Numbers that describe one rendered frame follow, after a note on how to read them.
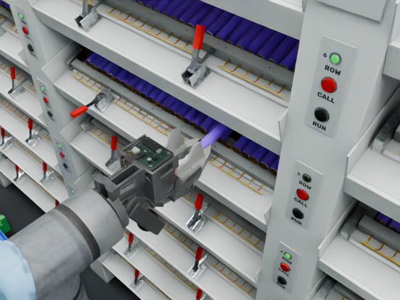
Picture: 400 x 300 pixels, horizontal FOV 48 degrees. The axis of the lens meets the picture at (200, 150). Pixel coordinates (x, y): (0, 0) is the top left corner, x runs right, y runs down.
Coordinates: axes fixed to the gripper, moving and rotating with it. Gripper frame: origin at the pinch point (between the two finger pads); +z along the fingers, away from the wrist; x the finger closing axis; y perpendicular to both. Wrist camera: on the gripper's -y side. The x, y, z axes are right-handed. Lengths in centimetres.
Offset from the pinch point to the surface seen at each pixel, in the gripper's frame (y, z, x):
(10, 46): -7, 2, 66
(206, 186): -8.4, 0.4, -1.4
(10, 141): -63, 6, 100
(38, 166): -63, 5, 81
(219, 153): -3.9, 4.7, -0.6
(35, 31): 4.7, 0.1, 46.8
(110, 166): -24.2, 0.8, 28.9
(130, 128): -7.6, 1.3, 20.0
